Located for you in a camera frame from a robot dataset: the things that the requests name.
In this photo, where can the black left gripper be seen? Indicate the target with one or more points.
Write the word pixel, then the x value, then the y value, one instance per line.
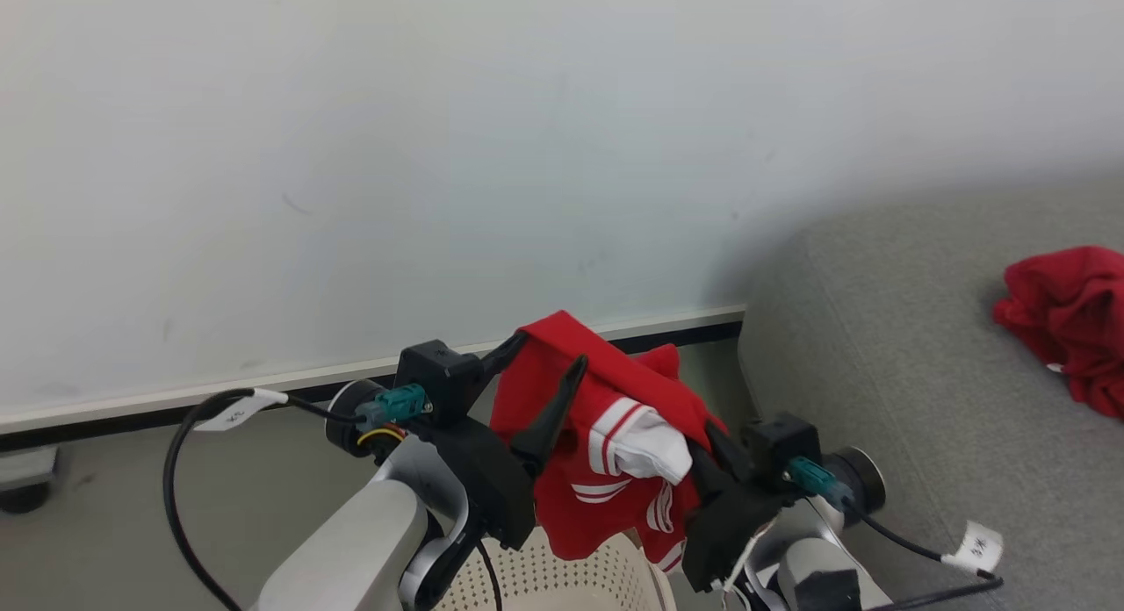
pixel 492 484

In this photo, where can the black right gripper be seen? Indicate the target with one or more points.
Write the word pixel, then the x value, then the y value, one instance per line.
pixel 724 528

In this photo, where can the red white striped jersey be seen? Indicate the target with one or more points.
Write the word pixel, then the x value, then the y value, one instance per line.
pixel 562 365

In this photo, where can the plain red garment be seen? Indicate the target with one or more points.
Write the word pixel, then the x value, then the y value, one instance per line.
pixel 1076 317

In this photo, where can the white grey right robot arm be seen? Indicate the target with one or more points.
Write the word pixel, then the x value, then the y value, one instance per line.
pixel 812 567

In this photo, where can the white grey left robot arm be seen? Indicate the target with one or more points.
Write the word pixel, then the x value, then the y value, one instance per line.
pixel 360 541

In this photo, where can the grey fabric sofa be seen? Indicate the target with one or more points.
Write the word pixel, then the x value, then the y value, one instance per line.
pixel 878 365

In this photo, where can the white perforated laundry basket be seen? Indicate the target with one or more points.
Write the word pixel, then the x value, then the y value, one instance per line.
pixel 571 580

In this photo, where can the black caster wheel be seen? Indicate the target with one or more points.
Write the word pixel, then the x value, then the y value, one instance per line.
pixel 22 499

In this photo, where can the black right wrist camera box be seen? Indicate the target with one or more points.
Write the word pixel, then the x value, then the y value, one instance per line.
pixel 777 449

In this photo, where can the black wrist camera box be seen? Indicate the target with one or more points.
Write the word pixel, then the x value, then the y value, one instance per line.
pixel 439 378
pixel 777 449

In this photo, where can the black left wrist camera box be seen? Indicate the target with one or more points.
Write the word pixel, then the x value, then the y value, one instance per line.
pixel 439 378

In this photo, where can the white black wall baseboard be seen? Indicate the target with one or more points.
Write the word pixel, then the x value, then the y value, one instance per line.
pixel 132 409

